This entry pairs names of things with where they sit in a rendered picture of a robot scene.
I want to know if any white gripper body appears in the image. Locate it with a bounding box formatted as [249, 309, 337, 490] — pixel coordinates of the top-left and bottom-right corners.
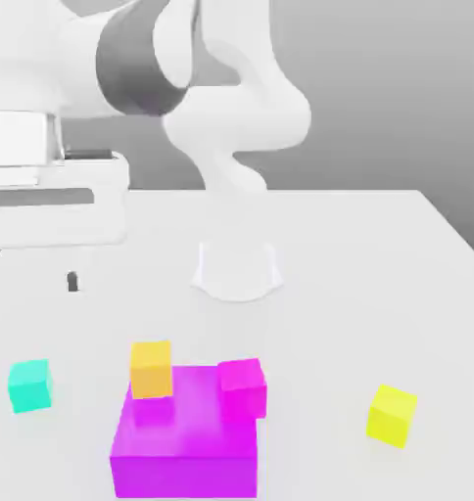
[0, 151, 131, 252]

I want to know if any small cyan cube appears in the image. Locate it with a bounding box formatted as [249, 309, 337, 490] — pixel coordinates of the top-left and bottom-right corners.
[7, 358, 55, 415]

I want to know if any small orange cube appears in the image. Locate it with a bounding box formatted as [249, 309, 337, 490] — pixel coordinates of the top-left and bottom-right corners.
[129, 340, 174, 401]

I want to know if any small magenta cube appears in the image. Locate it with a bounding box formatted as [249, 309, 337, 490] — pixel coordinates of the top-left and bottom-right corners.
[216, 357, 269, 421]

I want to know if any small yellow cube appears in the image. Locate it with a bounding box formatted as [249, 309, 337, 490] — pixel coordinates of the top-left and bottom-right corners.
[365, 384, 419, 450]

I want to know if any large magenta box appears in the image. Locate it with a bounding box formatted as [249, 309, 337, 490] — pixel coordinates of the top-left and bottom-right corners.
[109, 364, 260, 500]

